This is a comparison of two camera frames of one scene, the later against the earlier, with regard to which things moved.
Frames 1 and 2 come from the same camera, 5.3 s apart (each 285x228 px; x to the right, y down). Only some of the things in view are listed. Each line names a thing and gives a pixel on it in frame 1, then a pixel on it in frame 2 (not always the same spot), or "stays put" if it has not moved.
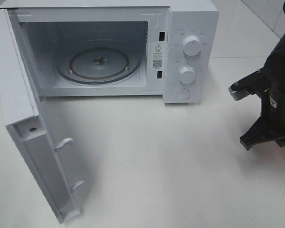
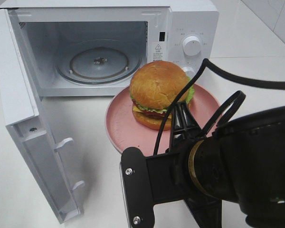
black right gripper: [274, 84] → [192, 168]
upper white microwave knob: [192, 45] stays put
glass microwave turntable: [99, 65] stays put
